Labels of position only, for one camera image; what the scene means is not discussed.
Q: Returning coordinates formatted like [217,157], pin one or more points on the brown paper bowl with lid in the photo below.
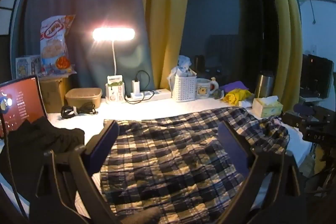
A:
[83,97]

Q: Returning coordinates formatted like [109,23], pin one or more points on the tissue box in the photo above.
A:
[266,107]

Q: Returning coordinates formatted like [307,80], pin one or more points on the white desk lamp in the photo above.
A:
[113,34]

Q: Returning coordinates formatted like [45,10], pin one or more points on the white milk carton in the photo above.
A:
[116,91]

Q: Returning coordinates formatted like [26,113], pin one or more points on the white charger plug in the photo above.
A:
[136,86]

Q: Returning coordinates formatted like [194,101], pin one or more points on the plaid pants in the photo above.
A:
[170,153]

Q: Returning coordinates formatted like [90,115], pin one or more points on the orange and white snack bag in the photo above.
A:
[53,43]

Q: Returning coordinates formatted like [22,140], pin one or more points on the small grey object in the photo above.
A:
[218,94]

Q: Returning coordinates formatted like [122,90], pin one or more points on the purple cloth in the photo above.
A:
[233,85]

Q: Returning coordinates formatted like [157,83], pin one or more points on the black box device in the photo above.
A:
[316,74]

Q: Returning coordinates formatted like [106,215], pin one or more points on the black cloth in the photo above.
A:
[39,134]

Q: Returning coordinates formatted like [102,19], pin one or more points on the white power strip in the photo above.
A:
[157,94]

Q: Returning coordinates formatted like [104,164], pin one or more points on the steel thermos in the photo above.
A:
[263,85]

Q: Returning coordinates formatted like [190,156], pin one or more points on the brown cardboard box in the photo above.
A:
[53,92]

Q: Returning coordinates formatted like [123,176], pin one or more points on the wide yellow curtain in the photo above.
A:
[283,29]

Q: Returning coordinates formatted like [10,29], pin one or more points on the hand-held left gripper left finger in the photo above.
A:
[105,140]

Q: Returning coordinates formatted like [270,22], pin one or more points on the printed carton box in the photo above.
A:
[26,66]

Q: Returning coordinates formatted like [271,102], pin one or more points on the plastic bag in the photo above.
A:
[182,65]

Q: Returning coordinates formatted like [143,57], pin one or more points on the yellow cloth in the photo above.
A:
[237,95]

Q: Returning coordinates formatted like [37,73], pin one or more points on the narrow yellow curtain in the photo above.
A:
[162,16]

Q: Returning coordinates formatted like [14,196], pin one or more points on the tablet with red screen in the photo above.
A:
[23,100]

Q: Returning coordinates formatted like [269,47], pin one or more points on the dark kettle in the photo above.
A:
[199,62]

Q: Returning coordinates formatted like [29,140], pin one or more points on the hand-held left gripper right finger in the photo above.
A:
[232,144]

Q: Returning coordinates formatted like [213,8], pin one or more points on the white printed mug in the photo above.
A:
[203,87]

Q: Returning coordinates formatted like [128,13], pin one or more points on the white plastic basket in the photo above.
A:
[183,88]

